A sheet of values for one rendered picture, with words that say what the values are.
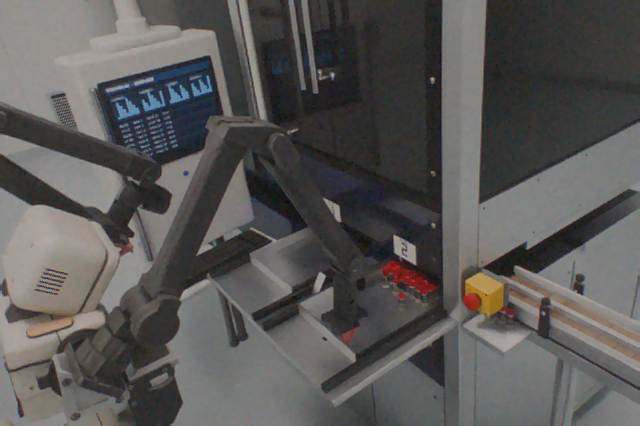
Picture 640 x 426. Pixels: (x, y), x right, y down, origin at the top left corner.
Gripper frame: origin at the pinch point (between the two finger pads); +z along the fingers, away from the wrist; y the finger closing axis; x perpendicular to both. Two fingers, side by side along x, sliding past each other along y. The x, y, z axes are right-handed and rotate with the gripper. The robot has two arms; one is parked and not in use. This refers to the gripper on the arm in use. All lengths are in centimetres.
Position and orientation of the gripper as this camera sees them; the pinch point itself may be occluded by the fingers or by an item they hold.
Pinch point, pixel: (344, 344)
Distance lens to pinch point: 135.2
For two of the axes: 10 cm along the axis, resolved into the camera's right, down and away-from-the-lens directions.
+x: -5.7, -3.3, 7.5
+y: 8.2, -2.4, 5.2
